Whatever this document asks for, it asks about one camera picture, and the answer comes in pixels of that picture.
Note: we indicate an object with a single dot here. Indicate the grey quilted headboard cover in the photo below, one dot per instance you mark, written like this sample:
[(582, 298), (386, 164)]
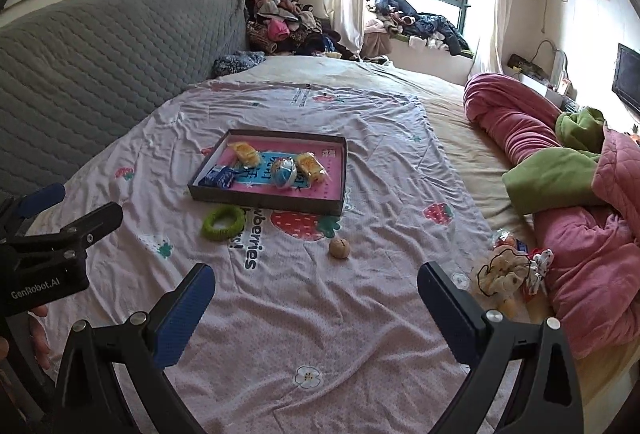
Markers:
[(100, 64)]

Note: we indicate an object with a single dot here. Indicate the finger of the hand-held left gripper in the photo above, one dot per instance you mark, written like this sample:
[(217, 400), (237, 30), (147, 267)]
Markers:
[(90, 224), (42, 196)]

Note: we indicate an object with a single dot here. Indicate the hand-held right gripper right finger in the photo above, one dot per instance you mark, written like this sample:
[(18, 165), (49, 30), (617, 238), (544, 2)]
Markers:
[(445, 304)]

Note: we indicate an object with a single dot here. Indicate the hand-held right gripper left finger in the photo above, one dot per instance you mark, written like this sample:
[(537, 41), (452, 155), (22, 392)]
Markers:
[(182, 319)]

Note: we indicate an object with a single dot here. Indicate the strawberry printed bed sheet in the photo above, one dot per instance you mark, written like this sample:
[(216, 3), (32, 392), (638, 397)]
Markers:
[(300, 314)]

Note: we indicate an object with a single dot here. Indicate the yellow rice cracker packet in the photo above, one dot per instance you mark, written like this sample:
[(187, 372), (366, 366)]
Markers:
[(310, 166), (242, 154)]

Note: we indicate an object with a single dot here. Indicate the person's left hand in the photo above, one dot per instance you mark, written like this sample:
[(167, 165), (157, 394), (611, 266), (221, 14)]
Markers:
[(40, 339)]

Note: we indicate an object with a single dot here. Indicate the pile of mixed clothes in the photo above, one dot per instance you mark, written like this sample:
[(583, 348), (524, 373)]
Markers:
[(295, 24)]

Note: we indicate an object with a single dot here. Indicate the red white patterned toy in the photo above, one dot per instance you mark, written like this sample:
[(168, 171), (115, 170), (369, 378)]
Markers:
[(540, 261)]

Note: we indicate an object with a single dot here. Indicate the dark blue knit cloth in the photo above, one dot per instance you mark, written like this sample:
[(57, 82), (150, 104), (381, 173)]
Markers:
[(237, 63)]

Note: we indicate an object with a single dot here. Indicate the pile of dark jackets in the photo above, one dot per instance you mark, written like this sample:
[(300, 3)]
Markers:
[(425, 24)]

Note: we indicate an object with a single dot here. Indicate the small beige ball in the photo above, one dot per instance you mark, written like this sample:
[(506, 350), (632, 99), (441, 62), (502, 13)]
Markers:
[(339, 248)]

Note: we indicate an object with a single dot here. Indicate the pink quilt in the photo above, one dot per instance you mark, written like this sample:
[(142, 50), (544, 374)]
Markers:
[(590, 239)]

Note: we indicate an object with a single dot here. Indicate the blue snack packet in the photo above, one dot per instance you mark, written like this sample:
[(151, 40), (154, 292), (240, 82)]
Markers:
[(217, 176)]

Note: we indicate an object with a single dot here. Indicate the dark tray with pink liner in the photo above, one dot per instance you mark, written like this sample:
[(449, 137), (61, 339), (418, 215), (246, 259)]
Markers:
[(330, 174)]

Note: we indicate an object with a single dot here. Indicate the beige bed sheet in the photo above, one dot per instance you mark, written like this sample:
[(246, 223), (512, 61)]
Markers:
[(450, 124)]

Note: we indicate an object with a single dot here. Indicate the black television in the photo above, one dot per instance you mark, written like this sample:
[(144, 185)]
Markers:
[(627, 79)]

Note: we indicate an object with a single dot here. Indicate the beige plush toy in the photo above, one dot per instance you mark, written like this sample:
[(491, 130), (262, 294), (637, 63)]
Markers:
[(502, 271)]

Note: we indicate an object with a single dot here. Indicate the white side table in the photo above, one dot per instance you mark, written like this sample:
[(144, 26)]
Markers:
[(542, 86)]

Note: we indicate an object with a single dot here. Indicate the brown cloth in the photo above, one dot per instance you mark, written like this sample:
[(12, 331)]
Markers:
[(377, 45)]

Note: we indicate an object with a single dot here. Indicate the green blanket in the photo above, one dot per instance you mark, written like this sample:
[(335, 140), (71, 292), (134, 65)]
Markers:
[(540, 179)]

